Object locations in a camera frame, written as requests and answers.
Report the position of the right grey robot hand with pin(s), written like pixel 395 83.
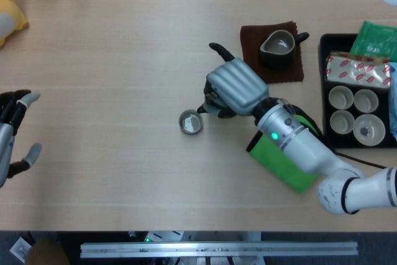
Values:
pixel 239 88

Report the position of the orange-brown seat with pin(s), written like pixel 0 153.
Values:
pixel 46 254

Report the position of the light blue wipes pack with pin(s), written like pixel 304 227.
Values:
pixel 394 103

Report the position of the green tea packet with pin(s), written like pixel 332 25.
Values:
pixel 372 38

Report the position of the black plastic tray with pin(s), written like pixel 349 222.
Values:
pixel 338 41

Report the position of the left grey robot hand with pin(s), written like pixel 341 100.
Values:
pixel 6 134

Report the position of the yellow plush toy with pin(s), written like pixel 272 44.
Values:
pixel 9 13

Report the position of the dark ceramic pitcher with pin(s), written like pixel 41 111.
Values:
pixel 276 57

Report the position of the white floor socket box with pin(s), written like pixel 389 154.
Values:
pixel 20 249

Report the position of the aluminium profile rail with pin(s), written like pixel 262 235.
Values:
pixel 217 249

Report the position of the green cloth with black trim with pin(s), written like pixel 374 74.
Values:
pixel 279 165

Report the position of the white cup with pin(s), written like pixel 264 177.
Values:
pixel 341 121
pixel 366 100
pixel 341 97

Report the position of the grey-green ceramic teacup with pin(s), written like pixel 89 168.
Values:
pixel 190 123

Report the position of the black cast-iron teapot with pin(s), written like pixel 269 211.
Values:
pixel 221 50

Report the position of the white lidded tea bowl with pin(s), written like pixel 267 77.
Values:
pixel 369 130

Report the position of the red white snack packet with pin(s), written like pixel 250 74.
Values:
pixel 356 71

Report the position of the brown cloth mat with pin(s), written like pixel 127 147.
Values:
pixel 288 72

